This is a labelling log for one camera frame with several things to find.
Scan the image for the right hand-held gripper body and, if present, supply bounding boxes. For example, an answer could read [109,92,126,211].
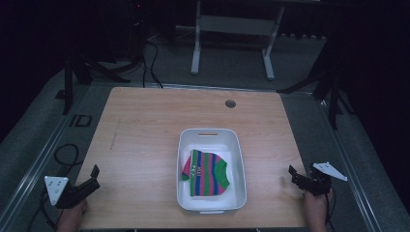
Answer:
[291,161,349,197]

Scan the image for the wooden table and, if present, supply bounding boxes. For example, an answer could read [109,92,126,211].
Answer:
[74,86,308,230]

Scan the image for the black stand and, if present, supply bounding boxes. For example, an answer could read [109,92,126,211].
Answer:
[277,32,356,131]
[55,0,149,116]

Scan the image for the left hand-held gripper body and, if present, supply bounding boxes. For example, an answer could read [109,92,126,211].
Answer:
[44,175,101,210]

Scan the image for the white metal desk frame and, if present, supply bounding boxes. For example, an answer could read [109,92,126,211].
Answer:
[190,0,286,81]

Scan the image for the black cable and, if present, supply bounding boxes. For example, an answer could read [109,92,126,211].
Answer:
[26,143,83,232]
[141,41,164,89]
[324,187,337,232]

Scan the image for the person's left hand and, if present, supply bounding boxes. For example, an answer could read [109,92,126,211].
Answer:
[56,199,89,232]

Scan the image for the person's right hand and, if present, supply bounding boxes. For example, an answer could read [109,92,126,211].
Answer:
[303,188,335,232]

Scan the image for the white plastic basin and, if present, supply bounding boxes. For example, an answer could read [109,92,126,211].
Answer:
[176,128,248,215]

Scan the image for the striped shirt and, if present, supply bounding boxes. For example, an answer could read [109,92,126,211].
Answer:
[181,149,231,197]

